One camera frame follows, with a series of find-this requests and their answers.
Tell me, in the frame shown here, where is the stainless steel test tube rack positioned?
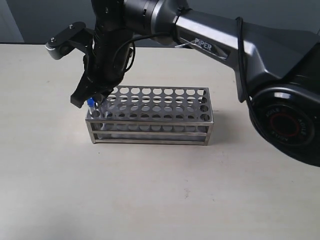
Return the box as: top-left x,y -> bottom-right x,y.
85,85 -> 214,146

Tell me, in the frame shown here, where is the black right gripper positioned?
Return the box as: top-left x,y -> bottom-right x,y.
70,0 -> 133,108

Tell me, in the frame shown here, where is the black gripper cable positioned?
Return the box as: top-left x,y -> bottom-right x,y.
109,31 -> 176,76

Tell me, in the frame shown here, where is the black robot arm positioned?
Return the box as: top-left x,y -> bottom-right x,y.
70,0 -> 320,167

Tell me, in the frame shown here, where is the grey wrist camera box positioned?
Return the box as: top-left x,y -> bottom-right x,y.
45,21 -> 94,60

